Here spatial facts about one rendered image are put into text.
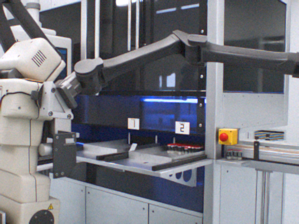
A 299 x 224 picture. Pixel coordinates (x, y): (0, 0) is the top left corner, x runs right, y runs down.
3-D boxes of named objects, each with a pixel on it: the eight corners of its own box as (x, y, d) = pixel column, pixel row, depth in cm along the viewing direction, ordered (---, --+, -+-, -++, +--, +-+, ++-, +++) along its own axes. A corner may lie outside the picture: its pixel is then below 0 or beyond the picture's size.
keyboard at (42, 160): (71, 153, 228) (71, 150, 228) (87, 156, 220) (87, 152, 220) (18, 162, 195) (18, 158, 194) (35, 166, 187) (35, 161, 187)
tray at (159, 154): (171, 150, 199) (171, 144, 199) (211, 156, 182) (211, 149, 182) (128, 158, 173) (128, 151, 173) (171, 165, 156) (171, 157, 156)
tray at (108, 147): (126, 144, 221) (126, 138, 221) (159, 149, 204) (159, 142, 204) (83, 150, 196) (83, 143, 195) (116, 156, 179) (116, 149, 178)
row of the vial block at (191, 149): (171, 151, 193) (171, 143, 193) (199, 156, 181) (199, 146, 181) (168, 152, 191) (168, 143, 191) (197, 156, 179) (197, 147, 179)
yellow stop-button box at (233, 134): (225, 142, 175) (226, 127, 175) (238, 143, 171) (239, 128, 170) (218, 144, 170) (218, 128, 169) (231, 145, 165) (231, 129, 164)
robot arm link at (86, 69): (185, 45, 140) (184, 23, 133) (204, 63, 131) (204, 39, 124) (77, 86, 128) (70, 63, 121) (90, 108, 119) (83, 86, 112)
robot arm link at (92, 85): (68, 91, 124) (64, 79, 120) (87, 74, 130) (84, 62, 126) (88, 99, 120) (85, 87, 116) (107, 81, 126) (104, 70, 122)
